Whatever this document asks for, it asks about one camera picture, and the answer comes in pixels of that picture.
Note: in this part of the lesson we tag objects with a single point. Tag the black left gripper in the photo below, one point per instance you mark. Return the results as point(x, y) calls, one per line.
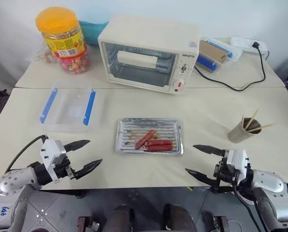
point(61, 170)

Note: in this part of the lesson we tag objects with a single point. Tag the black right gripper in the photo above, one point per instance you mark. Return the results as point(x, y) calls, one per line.
point(222, 172)

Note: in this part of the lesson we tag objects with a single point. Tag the metal cup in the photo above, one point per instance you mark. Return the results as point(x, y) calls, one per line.
point(238, 136)

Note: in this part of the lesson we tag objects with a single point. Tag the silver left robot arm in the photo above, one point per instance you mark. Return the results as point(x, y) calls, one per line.
point(16, 180)

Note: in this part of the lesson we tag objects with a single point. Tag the silver metal baking tray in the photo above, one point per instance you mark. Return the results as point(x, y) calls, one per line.
point(129, 128)

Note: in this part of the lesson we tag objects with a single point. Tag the clear box with blue clips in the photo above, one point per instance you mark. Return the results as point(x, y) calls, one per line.
point(45, 108)
point(205, 64)

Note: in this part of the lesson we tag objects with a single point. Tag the dark rounded shape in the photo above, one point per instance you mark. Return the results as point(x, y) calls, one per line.
point(180, 220)
point(121, 220)

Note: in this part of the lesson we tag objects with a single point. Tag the brown metal foot block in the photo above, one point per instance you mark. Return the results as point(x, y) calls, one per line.
point(221, 223)
point(86, 224)

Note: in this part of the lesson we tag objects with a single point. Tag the clear plastic snack bag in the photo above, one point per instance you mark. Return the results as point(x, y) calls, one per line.
point(46, 58)

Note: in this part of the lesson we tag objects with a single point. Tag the brown cardboard piece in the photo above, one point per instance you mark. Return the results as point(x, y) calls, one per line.
point(211, 52)

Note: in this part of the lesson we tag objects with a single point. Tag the candy jar with orange lid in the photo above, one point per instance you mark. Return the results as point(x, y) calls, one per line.
point(61, 46)

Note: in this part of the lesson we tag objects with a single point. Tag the teal plastic basin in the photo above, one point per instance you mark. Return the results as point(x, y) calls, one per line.
point(93, 32)

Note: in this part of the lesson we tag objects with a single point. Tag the white power strip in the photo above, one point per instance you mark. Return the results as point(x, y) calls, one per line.
point(240, 42)

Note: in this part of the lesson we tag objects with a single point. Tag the cream toaster oven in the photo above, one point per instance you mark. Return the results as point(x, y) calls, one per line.
point(148, 31)

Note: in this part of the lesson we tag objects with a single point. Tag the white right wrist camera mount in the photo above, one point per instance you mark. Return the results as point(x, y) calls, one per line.
point(238, 159)

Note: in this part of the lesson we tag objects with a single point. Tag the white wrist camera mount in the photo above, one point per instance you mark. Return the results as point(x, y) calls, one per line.
point(49, 151)
point(238, 159)

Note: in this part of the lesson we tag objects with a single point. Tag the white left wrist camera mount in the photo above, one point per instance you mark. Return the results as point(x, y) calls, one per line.
point(49, 151)

